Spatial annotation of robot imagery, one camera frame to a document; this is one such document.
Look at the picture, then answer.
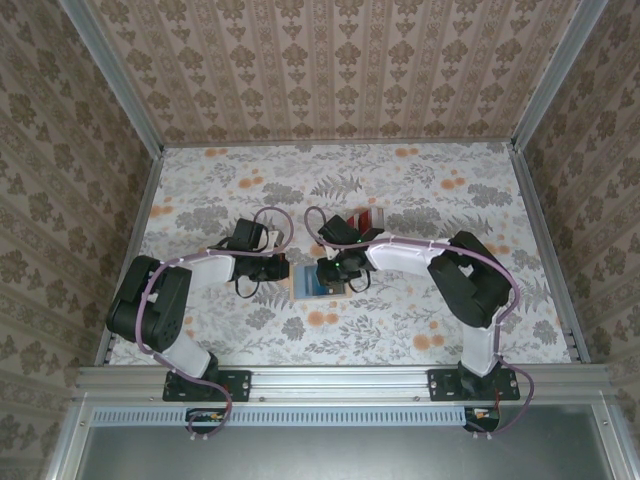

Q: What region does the aluminium corner post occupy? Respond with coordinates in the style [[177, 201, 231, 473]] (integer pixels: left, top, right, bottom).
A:
[[57, 0, 166, 156], [512, 0, 609, 151]]

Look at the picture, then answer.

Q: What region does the aluminium front frame rail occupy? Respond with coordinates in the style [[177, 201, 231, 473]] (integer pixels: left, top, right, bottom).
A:
[[72, 363, 621, 407]]

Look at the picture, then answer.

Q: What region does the black controller board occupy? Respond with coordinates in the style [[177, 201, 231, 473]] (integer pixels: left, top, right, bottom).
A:
[[185, 407, 227, 435], [462, 405, 502, 434]]

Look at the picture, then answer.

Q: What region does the aluminium side rail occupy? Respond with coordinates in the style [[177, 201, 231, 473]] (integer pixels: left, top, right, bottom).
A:
[[509, 144, 591, 364], [94, 149, 166, 366]]

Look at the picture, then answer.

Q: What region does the aluminium frame bar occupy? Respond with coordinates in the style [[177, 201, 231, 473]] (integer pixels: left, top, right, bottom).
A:
[[594, 399, 639, 480], [44, 399, 94, 480]]

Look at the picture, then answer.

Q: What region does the thin black cable loop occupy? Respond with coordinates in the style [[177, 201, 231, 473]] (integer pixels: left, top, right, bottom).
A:
[[347, 272, 374, 295], [233, 277, 261, 300]]

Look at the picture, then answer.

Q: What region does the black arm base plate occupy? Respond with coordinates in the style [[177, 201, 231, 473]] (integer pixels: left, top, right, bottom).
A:
[[428, 368, 521, 402], [162, 368, 251, 402]]

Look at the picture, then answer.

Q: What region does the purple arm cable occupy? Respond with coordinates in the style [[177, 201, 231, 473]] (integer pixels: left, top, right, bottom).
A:
[[303, 205, 537, 441], [134, 205, 296, 444]]

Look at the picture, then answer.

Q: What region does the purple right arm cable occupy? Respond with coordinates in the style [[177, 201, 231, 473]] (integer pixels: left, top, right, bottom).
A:
[[303, 205, 537, 441]]

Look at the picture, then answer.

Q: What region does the grey metal sheet panel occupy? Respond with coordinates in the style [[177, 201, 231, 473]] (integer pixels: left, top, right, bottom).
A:
[[79, 424, 614, 480]]

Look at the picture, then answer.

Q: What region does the white slotted cable duct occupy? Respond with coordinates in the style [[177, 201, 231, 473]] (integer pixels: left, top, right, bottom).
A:
[[92, 405, 501, 426]]

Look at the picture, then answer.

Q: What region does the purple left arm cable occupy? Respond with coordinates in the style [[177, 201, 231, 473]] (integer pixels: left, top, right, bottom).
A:
[[134, 205, 296, 444]]

